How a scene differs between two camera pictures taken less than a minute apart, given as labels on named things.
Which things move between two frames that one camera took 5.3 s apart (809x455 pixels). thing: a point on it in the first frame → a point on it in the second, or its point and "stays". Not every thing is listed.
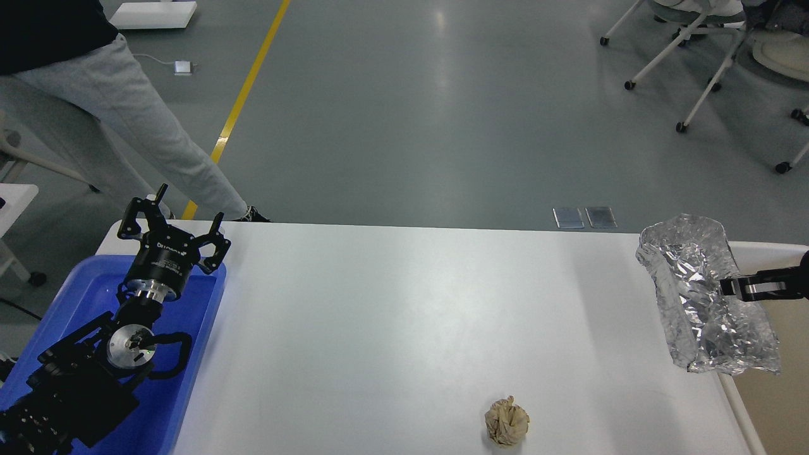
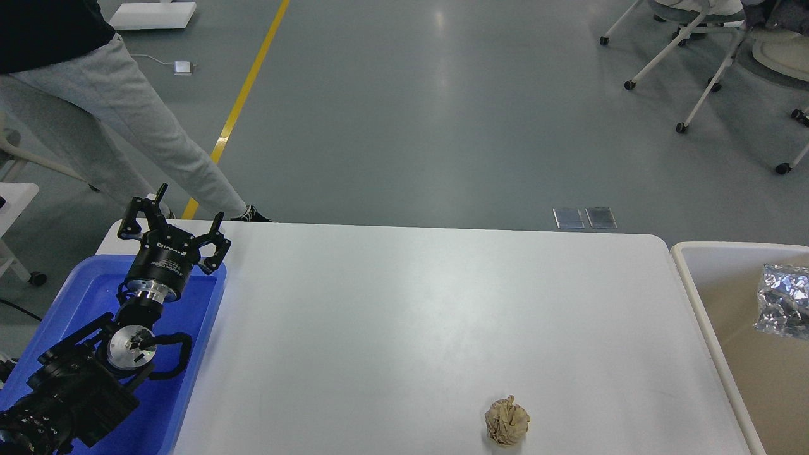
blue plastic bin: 150,428 stays
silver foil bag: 686,257 → 784,300
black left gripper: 166,256 stays
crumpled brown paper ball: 507,423 stays
